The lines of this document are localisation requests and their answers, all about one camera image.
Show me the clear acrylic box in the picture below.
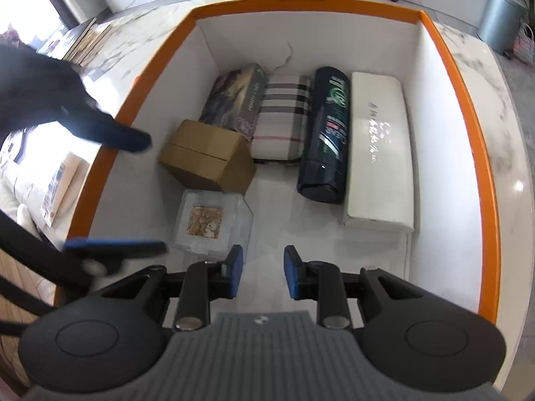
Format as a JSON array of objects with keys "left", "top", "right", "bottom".
[{"left": 171, "top": 189, "right": 254, "bottom": 261}]

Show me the brown cardboard box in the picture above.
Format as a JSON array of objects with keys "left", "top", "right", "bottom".
[{"left": 159, "top": 120, "right": 256, "bottom": 194}]

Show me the dark green shampoo bottle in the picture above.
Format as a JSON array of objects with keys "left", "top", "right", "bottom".
[{"left": 297, "top": 66, "right": 351, "bottom": 204}]

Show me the white long rectangular case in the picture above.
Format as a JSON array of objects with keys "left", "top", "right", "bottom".
[{"left": 344, "top": 72, "right": 414, "bottom": 234}]

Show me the dark illustrated card box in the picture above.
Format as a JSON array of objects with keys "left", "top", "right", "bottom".
[{"left": 199, "top": 63, "right": 269, "bottom": 141}]

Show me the plaid fabric case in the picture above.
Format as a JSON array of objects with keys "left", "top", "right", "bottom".
[{"left": 250, "top": 75, "right": 311, "bottom": 163}]

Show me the orange cardboard box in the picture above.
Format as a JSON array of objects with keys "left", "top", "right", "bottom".
[{"left": 68, "top": 0, "right": 501, "bottom": 321}]

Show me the stack of books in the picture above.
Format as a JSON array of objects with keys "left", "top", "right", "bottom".
[{"left": 48, "top": 22, "right": 121, "bottom": 82}]

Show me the woven pastel handbag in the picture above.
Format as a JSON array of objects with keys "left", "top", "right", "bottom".
[{"left": 513, "top": 23, "right": 535, "bottom": 66}]

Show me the grey metal trash bin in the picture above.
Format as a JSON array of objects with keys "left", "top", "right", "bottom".
[{"left": 477, "top": 0, "right": 527, "bottom": 54}]

